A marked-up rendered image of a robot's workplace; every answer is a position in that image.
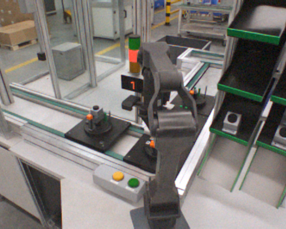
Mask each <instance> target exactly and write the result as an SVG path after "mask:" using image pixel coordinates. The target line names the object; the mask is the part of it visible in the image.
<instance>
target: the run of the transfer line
mask: <svg viewBox="0 0 286 229"><path fill-rule="evenodd" d="M224 56H225V54H223V53H220V52H213V51H205V50H201V49H195V48H188V49H187V50H186V51H185V52H184V53H183V54H181V55H180V56H179V57H178V58H177V62H176V68H177V69H181V70H186V71H191V70H192V69H193V68H194V67H195V66H196V65H197V64H198V65H202V67H205V68H206V72H212V73H217V74H220V75H221V70H222V66H223V59H224Z"/></svg>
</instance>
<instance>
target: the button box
mask: <svg viewBox="0 0 286 229"><path fill-rule="evenodd" d="M117 171H119V172H122V173H123V178H122V180H118V181H117V180H114V178H113V174H114V173H115V172H117ZM92 176H93V181H94V184H97V185H99V186H101V187H103V188H106V189H107V190H110V191H112V192H114V193H117V194H118V195H120V196H123V197H125V198H127V199H129V200H132V201H133V202H135V203H138V202H139V200H140V198H141V197H142V195H143V194H144V192H145V180H142V179H140V178H137V177H135V176H133V175H129V174H127V173H124V172H123V171H120V170H118V169H116V168H112V167H111V166H108V165H105V164H104V163H101V164H100V165H99V167H97V168H96V170H94V172H93V173H92ZM131 178H137V179H138V180H139V185H138V186H137V187H130V186H129V183H128V182H129V179H131Z"/></svg>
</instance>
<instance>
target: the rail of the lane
mask: <svg viewBox="0 0 286 229"><path fill-rule="evenodd" d="M19 128H20V131H21V134H22V136H23V138H24V139H23V140H24V142H25V143H28V144H29V145H31V146H34V147H36V148H38V149H40V150H42V151H45V152H47V153H48V154H51V155H53V156H56V157H57V158H59V159H62V160H64V161H65V162H69V163H71V164H73V165H75V166H78V167H80V168H81V169H84V170H86V171H88V172H90V173H93V172H94V170H96V168H97V167H99V165H100V164H101V163H104V164H105V165H108V166H111V167H112V168H116V169H118V170H120V171H123V172H124V173H127V174H129V175H133V176H135V177H137V178H140V179H142V180H145V189H146V190H147V189H148V182H149V177H150V176H155V174H154V171H153V170H152V169H149V168H146V167H144V166H141V167H140V168H137V167H135V166H132V165H130V164H128V163H125V162H122V161H119V160H117V159H115V158H112V157H110V156H106V155H104V154H102V153H99V152H97V151H95V150H92V149H89V148H86V147H84V146H81V145H79V144H77V143H74V142H72V141H70V140H67V139H65V138H61V137H59V136H57V135H54V134H52V133H50V132H46V131H45V130H42V129H40V128H37V127H35V126H33V125H29V124H28V123H25V124H24V126H23V125H22V126H21V127H19ZM175 184H176V187H177V188H178V193H179V200H180V209H181V208H182V205H183V204H184V200H185V191H186V186H184V185H182V184H178V183H176V182H175Z"/></svg>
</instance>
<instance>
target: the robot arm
mask: <svg viewBox="0 0 286 229"><path fill-rule="evenodd" d="M137 62H139V64H140V67H141V70H142V75H143V77H144V91H142V93H141V96H143V97H144V102H141V98H140V97H138V96H135V95H130V96H128V98H126V99H125V100H124V101H122V109H124V110H127V111H132V110H133V108H132V107H133V106H134V107H137V108H139V114H138V116H139V117H140V118H142V120H143V121H144V123H145V124H146V126H147V128H148V129H149V130H150V136H151V137H152V136H153V139H154V148H156V149H157V150H158V153H157V162H156V164H157V167H156V175H155V176H150V177H149V182H148V189H147V190H145V192H144V193H145V194H144V196H143V197H144V215H145V216H146V217H147V221H148V223H149V226H150V228H151V229H176V228H175V224H176V219H178V218H180V217H181V211H180V200H179V193H178V188H177V187H176V184H175V177H176V172H177V168H178V164H179V158H180V155H181V153H182V151H184V150H186V149H187V148H188V147H189V146H191V144H192V142H193V140H194V137H195V134H196V133H197V132H198V117H197V107H196V103H195V100H194V99H193V98H192V96H191V94H190V93H189V92H188V91H187V89H186V88H185V87H184V79H183V76H182V72H179V71H177V70H176V68H175V67H174V65H173V63H172V61H171V60H170V47H169V46H168V44H167V43H166V42H143V43H142V46H141V47H139V51H137ZM176 91H177V93H178V95H179V96H180V97H181V99H182V101H184V103H185V104H186V105H187V107H188V108H187V109H185V108H180V107H177V106H173V108H171V109H170V110H169V109H167V107H165V105H167V101H170V93H171V92H176ZM163 105H164V106H163Z"/></svg>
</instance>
